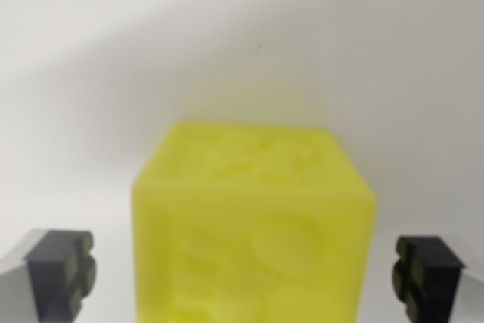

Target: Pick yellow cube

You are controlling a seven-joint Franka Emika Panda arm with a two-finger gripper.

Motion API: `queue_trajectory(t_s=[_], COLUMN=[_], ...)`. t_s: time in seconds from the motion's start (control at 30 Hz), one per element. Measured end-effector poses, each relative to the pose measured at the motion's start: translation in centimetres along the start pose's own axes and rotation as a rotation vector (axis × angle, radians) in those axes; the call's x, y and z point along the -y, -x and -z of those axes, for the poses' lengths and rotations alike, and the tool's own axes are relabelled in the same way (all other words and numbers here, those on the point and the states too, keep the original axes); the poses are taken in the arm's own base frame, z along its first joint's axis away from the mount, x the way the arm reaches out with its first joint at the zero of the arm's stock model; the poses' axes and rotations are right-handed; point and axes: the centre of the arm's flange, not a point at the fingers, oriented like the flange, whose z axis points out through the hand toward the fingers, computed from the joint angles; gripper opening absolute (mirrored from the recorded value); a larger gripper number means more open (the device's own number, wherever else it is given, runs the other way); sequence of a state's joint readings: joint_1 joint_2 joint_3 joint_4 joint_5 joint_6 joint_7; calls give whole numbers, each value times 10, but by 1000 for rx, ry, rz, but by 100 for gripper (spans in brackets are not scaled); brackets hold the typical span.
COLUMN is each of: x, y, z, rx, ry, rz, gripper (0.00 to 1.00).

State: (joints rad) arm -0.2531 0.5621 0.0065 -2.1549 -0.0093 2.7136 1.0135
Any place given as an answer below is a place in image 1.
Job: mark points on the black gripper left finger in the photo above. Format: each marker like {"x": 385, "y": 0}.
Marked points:
{"x": 53, "y": 277}

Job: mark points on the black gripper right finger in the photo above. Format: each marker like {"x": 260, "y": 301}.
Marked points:
{"x": 431, "y": 281}

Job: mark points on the yellow cube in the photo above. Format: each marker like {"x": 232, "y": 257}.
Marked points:
{"x": 249, "y": 232}

